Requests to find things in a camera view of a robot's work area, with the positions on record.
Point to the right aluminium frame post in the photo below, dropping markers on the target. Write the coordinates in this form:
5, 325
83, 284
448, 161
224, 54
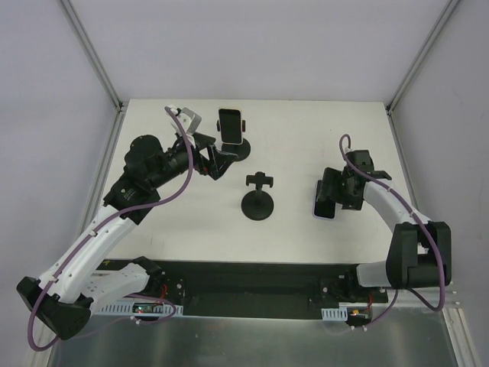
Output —
422, 54

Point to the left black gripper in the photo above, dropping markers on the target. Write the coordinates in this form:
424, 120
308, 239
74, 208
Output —
203, 154

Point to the black phone lilac case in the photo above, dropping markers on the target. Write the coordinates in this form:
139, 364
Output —
324, 206

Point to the aluminium frame post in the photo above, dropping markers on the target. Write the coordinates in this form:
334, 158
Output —
422, 54
89, 50

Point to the left white cable duct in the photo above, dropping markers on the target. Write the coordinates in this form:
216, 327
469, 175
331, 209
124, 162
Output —
138, 308

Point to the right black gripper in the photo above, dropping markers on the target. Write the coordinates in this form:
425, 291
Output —
335, 187

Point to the right white cable duct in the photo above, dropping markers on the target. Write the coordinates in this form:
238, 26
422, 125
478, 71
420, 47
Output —
339, 314

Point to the white cable duct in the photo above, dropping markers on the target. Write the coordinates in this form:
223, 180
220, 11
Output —
339, 314
138, 308

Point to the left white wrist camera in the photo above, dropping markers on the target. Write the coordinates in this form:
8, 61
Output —
189, 120

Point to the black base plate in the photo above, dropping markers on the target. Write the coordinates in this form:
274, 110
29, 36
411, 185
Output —
259, 290

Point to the left aluminium frame post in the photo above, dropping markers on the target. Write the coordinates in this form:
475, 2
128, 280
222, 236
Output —
89, 50

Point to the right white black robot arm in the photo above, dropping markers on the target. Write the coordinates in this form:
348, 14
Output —
420, 252

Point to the black phone stand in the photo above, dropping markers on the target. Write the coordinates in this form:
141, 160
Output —
258, 205
242, 151

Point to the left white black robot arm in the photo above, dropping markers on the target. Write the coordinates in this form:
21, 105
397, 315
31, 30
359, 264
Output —
64, 297

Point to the black phone cream case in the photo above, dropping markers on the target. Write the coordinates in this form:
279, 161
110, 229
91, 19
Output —
230, 126

